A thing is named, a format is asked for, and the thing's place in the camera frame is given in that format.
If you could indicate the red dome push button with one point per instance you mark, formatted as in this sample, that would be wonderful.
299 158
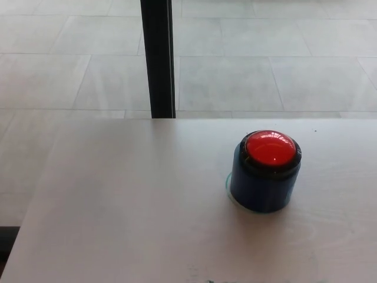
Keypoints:
266 165

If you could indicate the black vertical pole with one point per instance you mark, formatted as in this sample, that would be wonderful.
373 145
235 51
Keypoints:
158 59

